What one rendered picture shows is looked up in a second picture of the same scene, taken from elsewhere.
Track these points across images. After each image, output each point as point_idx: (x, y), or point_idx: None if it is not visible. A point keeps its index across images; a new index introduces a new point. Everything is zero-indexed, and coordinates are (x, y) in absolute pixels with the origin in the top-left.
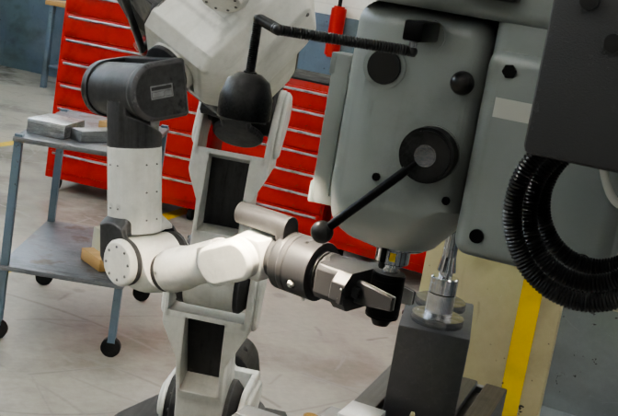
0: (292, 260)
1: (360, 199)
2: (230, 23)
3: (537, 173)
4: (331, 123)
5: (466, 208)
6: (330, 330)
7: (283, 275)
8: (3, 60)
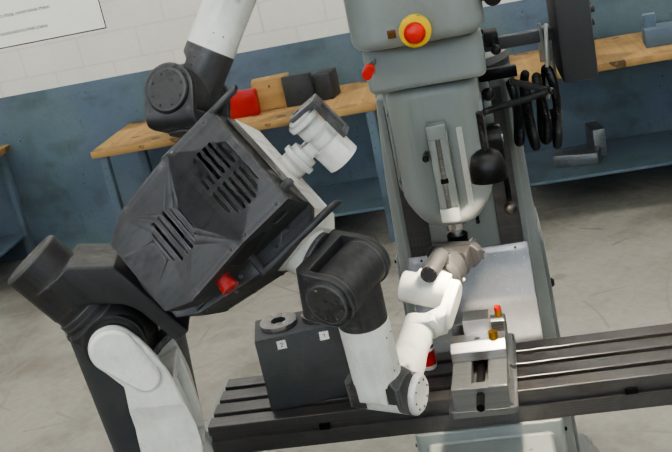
0: (461, 264)
1: (508, 177)
2: (308, 186)
3: (546, 101)
4: (452, 167)
5: None
6: None
7: (462, 277)
8: None
